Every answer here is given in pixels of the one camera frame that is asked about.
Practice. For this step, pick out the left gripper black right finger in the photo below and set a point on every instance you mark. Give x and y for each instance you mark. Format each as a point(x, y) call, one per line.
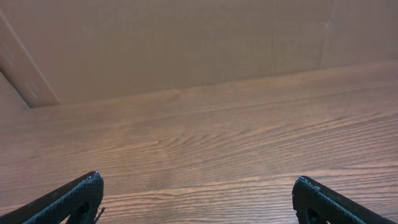
point(315, 203)

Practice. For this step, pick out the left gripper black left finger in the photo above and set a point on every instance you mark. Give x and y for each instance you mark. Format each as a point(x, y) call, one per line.
point(75, 202)

